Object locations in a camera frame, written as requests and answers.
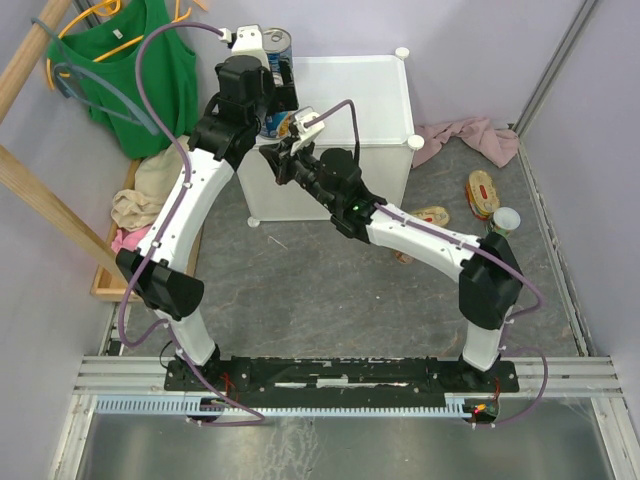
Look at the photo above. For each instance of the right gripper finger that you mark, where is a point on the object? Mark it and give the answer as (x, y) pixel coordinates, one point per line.
(278, 159)
(304, 146)

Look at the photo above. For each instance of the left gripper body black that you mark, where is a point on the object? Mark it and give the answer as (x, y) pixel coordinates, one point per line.
(276, 99)

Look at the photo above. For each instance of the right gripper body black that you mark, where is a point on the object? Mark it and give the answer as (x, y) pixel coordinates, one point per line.
(305, 169)

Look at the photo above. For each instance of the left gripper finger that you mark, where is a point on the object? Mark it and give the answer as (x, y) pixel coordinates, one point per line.
(267, 125)
(286, 73)

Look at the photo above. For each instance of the blue can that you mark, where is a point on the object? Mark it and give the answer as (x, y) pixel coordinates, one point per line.
(281, 125)
(277, 44)

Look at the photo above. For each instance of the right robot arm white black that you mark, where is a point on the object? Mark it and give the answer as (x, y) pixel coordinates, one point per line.
(485, 270)

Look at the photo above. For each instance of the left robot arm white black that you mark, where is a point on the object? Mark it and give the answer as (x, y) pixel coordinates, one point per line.
(249, 91)

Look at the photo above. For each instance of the orange can white lid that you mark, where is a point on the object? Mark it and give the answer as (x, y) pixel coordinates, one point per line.
(403, 258)

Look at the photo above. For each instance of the oval gold tin near cabinet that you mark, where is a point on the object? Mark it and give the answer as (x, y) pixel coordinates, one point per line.
(436, 215)

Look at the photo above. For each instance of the beige cloth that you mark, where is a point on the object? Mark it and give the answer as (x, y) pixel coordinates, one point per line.
(137, 207)

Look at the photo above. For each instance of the pink cloth in tray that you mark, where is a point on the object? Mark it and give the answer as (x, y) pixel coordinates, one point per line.
(128, 240)

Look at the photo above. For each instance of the green tank top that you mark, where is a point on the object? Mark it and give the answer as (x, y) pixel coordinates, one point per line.
(170, 82)

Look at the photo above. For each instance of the oval gold tin right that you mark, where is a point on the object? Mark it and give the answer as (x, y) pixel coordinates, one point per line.
(482, 195)

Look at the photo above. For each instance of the orange clothes hanger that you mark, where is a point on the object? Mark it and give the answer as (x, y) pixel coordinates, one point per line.
(124, 26)

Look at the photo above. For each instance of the mauve cloth on floor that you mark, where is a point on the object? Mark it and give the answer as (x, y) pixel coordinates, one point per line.
(498, 146)

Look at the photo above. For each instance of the wooden tray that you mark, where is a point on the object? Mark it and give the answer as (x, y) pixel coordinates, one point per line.
(108, 288)

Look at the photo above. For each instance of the green can white lid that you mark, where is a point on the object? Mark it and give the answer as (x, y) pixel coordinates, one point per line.
(504, 221)

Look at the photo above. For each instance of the wooden rack pole upper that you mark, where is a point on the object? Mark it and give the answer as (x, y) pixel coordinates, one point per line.
(29, 52)

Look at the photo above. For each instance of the wooden rack pole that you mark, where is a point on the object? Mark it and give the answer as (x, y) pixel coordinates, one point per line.
(29, 52)
(31, 190)

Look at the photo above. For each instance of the wooden rack pole lower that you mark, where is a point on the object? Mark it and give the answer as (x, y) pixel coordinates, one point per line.
(31, 190)

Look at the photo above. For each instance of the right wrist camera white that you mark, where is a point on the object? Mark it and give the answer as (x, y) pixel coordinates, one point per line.
(304, 128)

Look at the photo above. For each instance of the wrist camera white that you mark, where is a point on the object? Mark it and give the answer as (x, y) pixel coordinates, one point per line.
(304, 128)
(246, 41)

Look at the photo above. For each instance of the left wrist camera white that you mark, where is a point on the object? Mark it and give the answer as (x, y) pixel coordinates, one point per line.
(246, 41)

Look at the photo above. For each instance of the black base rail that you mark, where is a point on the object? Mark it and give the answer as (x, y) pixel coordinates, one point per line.
(341, 383)

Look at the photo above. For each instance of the aluminium floor rail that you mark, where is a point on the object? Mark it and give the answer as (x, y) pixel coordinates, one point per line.
(588, 377)

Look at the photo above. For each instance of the aluminium frame post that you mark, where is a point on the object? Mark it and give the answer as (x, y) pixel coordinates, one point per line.
(562, 53)

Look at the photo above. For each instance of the white cable duct comb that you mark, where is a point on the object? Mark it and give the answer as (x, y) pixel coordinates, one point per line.
(210, 406)

